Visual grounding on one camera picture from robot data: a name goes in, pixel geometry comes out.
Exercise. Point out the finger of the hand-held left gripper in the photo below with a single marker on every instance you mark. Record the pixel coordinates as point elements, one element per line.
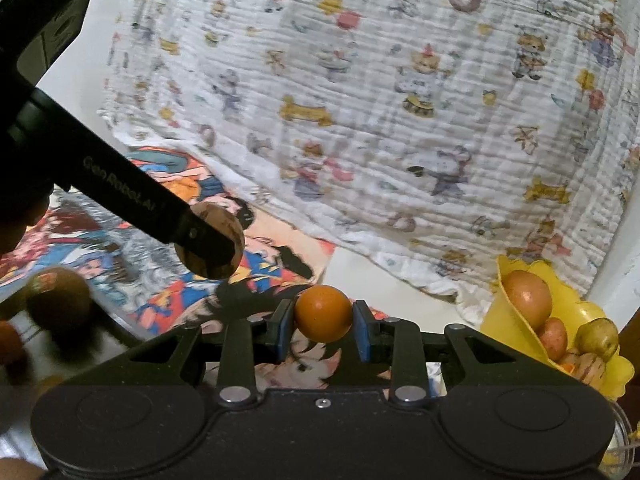
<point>210,242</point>

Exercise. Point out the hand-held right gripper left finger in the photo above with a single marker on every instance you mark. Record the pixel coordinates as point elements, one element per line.
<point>283,332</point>

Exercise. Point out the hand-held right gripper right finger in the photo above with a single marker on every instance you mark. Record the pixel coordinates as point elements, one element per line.
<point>363,335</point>

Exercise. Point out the large brown kiwi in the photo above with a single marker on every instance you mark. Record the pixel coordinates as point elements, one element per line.
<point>222,221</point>

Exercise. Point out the small orange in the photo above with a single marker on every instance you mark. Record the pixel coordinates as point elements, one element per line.
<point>10,342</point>
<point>322,312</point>

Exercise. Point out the small brown kiwi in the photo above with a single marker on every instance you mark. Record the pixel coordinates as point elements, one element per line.
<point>57,300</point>

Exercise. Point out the yellow plastic bowl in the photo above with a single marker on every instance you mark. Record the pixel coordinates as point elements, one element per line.
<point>507,325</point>

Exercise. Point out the striped pepino melon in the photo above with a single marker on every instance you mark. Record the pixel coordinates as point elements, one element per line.
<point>590,370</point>

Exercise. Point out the yellow-green pear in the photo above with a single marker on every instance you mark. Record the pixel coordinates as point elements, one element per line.
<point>597,337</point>

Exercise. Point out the person's left hand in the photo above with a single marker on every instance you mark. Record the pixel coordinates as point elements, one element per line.
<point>17,220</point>

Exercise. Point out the cartoon printed mat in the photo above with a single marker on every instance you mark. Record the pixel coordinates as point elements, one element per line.
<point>150,280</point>

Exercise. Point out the round orange-brown fruit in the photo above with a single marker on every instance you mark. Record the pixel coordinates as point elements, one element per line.
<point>526,297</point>

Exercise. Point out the small reddish potato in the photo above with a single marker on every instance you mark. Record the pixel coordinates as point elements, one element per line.
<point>552,338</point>

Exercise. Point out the white printed muslin blanket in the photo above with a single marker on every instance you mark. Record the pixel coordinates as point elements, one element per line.
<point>375,110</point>

